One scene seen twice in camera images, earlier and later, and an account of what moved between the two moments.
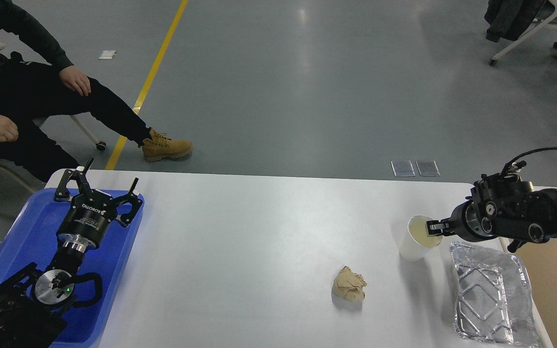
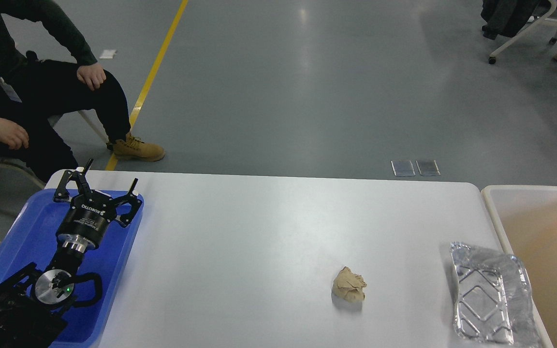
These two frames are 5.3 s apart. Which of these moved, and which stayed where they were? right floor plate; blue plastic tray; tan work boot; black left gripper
Moved: tan work boot
Stayed: black left gripper; right floor plate; blue plastic tray
